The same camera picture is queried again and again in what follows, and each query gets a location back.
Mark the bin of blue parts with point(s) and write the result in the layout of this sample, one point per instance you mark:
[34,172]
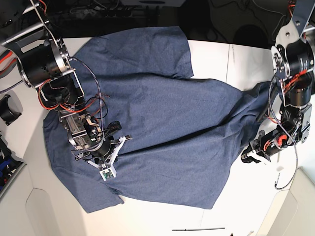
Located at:
[9,166]

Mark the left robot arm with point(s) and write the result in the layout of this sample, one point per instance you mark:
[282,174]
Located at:
[293,85]

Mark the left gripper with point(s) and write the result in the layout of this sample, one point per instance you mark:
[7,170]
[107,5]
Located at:
[268,144]

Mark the orange handled pliers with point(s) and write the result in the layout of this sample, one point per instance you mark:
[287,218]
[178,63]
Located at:
[8,61]

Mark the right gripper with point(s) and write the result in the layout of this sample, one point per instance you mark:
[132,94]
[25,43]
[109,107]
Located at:
[108,143]

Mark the black cylindrical holder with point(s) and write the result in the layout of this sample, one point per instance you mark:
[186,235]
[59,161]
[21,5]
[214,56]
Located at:
[6,114]

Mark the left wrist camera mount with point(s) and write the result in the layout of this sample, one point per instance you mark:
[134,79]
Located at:
[251,156]

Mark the blue t-shirt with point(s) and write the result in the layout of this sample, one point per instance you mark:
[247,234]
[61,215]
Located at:
[186,134]

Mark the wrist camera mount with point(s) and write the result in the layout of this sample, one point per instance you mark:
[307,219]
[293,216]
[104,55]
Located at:
[108,170]
[251,156]

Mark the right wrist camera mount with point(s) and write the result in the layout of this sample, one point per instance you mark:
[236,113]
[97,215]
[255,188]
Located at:
[108,170]

